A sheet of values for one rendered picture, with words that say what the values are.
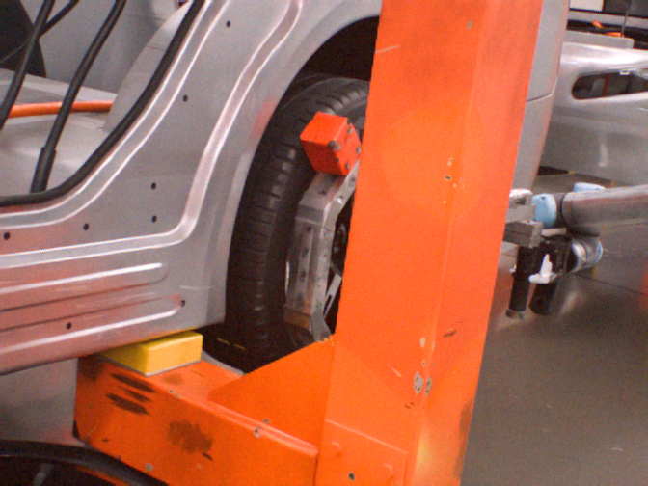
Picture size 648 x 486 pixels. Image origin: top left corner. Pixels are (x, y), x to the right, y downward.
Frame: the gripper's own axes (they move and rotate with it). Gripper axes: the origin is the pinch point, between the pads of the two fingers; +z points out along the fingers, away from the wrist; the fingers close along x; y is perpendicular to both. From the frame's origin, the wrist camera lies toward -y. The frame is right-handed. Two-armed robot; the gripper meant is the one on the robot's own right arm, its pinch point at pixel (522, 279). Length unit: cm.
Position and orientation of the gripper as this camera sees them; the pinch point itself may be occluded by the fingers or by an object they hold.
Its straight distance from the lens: 216.2
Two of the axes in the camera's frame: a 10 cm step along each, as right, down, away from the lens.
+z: -5.8, 1.0, -8.1
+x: 8.1, 2.3, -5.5
